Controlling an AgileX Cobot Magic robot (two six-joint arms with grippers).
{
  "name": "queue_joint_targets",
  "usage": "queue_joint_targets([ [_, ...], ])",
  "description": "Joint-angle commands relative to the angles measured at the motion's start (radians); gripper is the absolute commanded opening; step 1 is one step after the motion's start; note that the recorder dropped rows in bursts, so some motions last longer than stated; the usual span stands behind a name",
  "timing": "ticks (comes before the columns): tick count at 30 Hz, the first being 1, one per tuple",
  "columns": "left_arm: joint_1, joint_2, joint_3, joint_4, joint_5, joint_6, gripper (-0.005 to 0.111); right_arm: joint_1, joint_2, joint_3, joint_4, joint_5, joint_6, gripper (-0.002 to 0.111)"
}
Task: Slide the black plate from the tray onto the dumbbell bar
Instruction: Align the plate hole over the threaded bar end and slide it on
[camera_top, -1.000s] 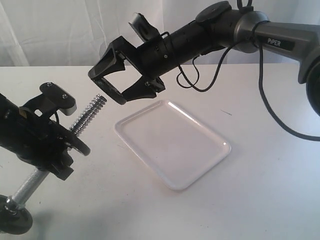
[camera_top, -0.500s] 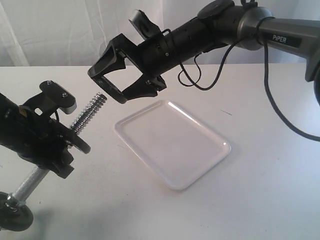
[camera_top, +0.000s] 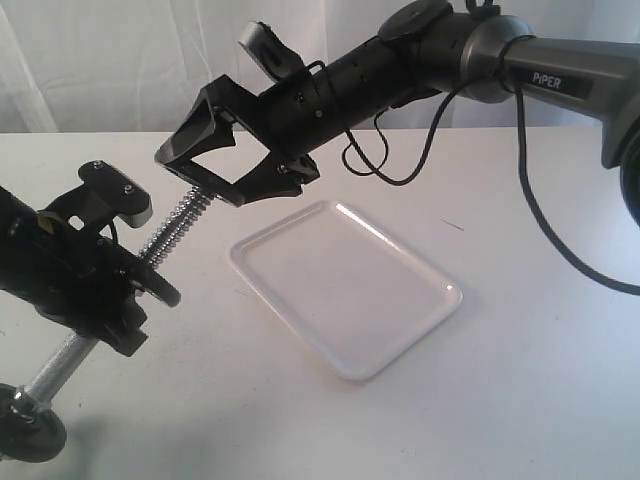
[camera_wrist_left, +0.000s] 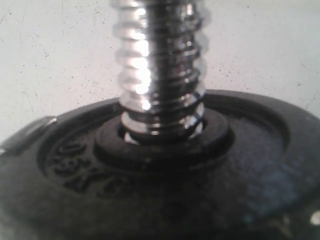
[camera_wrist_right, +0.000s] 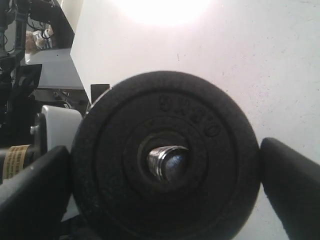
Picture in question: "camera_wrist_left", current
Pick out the chrome dumbbell bar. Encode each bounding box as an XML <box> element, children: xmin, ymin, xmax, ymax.
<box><xmin>110</xmin><ymin>0</ymin><xmax>208</xmax><ymax>144</ymax></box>

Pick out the black weight plate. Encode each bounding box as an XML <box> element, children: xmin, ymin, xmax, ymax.
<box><xmin>0</xmin><ymin>90</ymin><xmax>320</xmax><ymax>240</ymax></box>

